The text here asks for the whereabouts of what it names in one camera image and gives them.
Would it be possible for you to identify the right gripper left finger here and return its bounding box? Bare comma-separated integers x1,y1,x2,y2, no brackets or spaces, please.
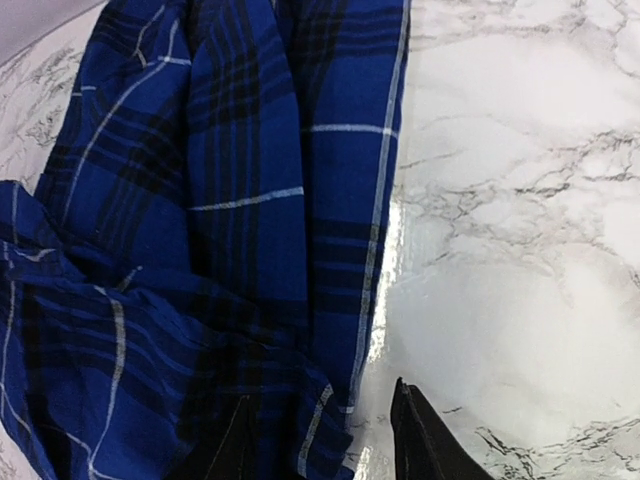
172,396,256,480

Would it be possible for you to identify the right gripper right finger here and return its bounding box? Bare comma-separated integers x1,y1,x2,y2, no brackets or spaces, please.
390,378,491,480

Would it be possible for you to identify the blue plaid long sleeve shirt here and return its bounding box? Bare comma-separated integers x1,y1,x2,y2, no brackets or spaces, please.
1,0,410,479

